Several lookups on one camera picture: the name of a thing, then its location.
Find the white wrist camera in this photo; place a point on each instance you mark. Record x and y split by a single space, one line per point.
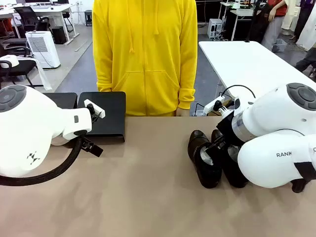
212 105
97 109

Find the white computer case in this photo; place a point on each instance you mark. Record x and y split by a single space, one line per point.
214 27

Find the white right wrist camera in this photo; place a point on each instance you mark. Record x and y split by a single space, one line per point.
212 105

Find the grey plastic bin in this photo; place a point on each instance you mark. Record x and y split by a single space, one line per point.
280 45

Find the white rounded device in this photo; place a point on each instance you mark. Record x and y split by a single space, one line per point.
10 61

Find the black office chair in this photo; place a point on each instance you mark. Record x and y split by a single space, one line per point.
27 17
19 67
14 42

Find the black computer tower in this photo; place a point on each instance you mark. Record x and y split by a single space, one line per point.
59 34

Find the person's left hand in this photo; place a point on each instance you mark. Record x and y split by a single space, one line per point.
183 112

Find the left forearm yellow sleeve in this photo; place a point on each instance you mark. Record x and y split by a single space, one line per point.
187 84

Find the right forearm yellow sleeve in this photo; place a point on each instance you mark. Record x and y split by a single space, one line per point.
102 74

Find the person in yellow hoodie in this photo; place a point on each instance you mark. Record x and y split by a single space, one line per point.
143 61

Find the white air purifier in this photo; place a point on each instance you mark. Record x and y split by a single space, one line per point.
44 51

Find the dark grey stool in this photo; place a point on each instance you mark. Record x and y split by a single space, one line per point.
89 17

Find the black leather shoe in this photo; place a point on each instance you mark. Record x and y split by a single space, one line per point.
234 172
205 175

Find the white paper shoe stuffing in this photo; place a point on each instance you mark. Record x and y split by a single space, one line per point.
206 155
233 151

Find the black metal shoe stand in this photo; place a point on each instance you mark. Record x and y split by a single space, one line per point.
64 100
111 111

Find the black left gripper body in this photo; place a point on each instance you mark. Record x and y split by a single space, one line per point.
92 147

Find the white office desk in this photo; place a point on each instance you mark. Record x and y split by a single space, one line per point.
49 8

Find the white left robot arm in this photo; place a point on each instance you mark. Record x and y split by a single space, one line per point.
29 128

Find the white folding table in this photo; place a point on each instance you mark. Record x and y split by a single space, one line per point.
247 61

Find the bystander in dark trousers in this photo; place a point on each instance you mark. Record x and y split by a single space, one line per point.
306 61

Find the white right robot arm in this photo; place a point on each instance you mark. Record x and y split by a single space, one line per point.
271 158

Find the white draped cloth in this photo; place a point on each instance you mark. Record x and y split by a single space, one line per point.
308 34

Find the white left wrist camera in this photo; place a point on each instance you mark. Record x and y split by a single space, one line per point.
97 109

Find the bystander in red shirt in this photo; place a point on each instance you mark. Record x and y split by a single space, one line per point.
274 27

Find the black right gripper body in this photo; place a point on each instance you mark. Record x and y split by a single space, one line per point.
228 128

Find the desk with black panel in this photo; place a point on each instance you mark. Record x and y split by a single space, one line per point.
243 24

